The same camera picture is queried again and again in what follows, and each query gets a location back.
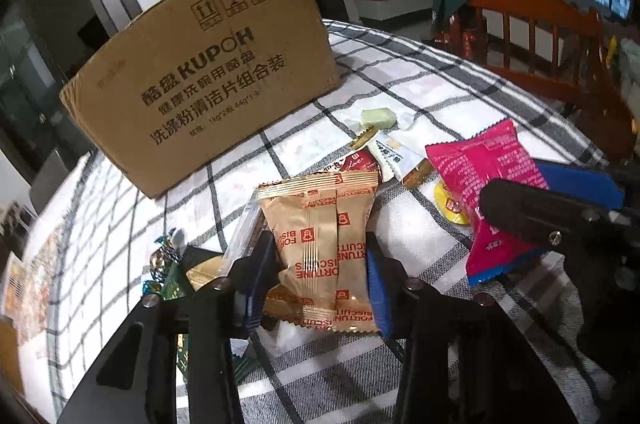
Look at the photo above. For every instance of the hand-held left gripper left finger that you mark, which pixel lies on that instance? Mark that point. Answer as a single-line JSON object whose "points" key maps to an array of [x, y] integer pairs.
{"points": [[257, 289]]}

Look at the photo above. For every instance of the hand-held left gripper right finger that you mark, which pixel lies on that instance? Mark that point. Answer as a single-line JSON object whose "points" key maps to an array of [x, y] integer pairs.
{"points": [[375, 296]]}

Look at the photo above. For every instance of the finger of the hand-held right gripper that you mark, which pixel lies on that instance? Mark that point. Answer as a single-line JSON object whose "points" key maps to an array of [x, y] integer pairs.
{"points": [[575, 184], [530, 209]]}

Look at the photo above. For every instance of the gold biscuit packet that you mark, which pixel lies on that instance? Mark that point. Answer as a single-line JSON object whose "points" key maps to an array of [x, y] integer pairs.
{"points": [[310, 244]]}

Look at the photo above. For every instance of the pink snack packet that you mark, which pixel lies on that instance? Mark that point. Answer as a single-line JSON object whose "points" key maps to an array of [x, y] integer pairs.
{"points": [[475, 163]]}

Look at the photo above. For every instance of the green snack packet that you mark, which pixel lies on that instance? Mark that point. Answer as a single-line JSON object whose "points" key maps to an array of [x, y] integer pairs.
{"points": [[175, 290]]}

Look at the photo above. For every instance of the large cardboard box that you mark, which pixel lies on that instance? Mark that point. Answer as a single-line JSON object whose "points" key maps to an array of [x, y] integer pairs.
{"points": [[200, 78]]}

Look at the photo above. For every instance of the small gold packet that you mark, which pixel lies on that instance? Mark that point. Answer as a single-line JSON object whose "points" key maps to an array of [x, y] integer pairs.
{"points": [[202, 274]]}

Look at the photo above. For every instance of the clear plastic packet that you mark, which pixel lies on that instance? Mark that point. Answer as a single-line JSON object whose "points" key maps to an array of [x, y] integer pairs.
{"points": [[245, 229]]}

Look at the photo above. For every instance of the foil wrapped candy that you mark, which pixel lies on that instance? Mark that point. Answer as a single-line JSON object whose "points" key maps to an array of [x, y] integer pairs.
{"points": [[165, 250]]}

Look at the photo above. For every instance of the blue foil candy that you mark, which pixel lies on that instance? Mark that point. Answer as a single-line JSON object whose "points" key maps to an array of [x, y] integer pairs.
{"points": [[150, 288]]}

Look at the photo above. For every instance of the red chocolate packet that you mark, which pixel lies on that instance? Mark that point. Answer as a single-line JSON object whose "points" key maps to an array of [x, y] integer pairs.
{"points": [[357, 162]]}

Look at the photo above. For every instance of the white snack packet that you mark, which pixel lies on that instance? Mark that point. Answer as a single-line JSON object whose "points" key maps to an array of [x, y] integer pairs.
{"points": [[395, 153]]}

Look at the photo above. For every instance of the wooden chair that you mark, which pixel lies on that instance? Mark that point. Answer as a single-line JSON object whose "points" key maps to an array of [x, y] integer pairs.
{"points": [[545, 28]]}

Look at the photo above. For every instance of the checked tablecloth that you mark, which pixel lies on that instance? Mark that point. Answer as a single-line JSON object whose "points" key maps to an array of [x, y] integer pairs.
{"points": [[425, 78]]}

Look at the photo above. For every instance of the green wrapped candy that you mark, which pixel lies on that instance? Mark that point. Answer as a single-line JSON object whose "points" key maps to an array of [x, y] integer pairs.
{"points": [[375, 117]]}

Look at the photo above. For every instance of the red shiny bag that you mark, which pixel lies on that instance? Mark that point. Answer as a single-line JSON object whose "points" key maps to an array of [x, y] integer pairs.
{"points": [[465, 38]]}

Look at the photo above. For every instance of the floral table mat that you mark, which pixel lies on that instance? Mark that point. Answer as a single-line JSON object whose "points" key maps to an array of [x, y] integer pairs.
{"points": [[40, 264]]}

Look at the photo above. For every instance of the white low cabinet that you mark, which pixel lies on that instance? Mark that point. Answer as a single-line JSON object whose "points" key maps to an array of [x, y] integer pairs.
{"points": [[395, 6]]}

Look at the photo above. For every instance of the dark glass sliding door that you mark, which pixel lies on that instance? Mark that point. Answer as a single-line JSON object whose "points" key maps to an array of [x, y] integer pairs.
{"points": [[30, 53]]}

